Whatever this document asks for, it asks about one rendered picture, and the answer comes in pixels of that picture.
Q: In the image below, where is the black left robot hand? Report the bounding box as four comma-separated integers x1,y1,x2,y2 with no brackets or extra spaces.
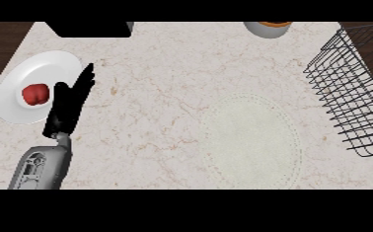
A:
41,62,96,140

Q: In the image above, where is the red fruit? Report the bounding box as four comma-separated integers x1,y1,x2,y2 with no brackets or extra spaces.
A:
20,83,51,107

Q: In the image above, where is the black wire basket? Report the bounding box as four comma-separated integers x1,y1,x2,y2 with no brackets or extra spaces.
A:
303,23,373,158

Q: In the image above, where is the round cream placemat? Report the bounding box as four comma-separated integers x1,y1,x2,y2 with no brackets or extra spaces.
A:
197,93,305,191

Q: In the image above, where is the grey cup with orange contents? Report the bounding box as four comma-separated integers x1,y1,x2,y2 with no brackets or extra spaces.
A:
241,22,295,39

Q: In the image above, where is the black appliance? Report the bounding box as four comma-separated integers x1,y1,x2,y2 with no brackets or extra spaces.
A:
45,22,135,39

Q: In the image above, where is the white round plate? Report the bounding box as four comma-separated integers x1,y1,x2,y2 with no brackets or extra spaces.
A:
0,49,82,125

